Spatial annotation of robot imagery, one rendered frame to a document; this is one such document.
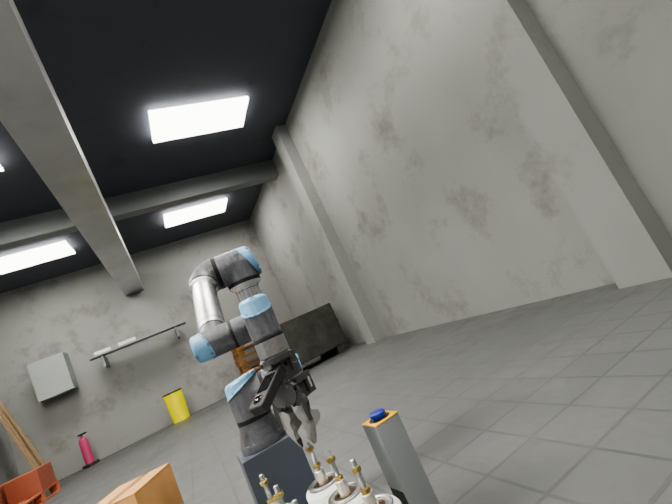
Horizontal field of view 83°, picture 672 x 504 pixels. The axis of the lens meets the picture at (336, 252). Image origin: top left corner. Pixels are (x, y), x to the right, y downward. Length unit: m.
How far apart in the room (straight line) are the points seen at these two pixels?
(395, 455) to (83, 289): 8.63
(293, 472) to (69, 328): 8.09
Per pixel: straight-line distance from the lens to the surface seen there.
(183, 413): 8.33
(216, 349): 1.04
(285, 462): 1.35
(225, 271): 1.35
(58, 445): 9.13
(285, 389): 0.94
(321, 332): 6.14
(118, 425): 8.94
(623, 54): 2.83
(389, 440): 0.98
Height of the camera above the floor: 0.58
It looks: 9 degrees up
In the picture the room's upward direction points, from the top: 25 degrees counter-clockwise
